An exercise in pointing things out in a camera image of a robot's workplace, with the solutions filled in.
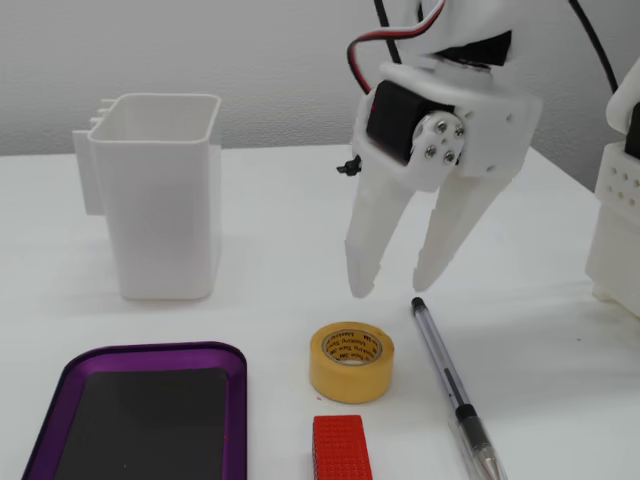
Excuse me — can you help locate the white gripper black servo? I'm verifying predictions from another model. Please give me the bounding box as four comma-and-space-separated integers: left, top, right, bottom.
343, 53, 545, 301

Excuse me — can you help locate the clear ballpoint pen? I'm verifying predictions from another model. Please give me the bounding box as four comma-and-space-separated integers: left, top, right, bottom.
410, 296, 503, 480

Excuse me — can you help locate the yellow masking tape roll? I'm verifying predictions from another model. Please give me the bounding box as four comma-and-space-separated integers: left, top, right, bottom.
308, 321, 396, 405

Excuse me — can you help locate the red textured block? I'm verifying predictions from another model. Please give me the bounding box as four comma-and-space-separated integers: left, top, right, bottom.
311, 414, 374, 480

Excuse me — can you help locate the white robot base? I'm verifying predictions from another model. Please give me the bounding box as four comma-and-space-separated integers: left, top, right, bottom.
583, 63, 640, 320

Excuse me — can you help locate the white plastic box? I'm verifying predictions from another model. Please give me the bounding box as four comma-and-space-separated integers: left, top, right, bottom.
72, 92, 223, 302

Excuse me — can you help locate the purple metal tray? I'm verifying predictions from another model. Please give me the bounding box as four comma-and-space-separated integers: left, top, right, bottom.
21, 340, 249, 480

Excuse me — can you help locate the black tray mat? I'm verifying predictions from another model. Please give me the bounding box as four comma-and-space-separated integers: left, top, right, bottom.
51, 366, 232, 480

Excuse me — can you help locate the red white black servo wire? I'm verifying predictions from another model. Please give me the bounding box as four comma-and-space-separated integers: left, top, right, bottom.
346, 0, 448, 96

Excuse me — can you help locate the black cable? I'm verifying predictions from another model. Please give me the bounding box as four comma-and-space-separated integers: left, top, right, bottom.
373, 0, 622, 95

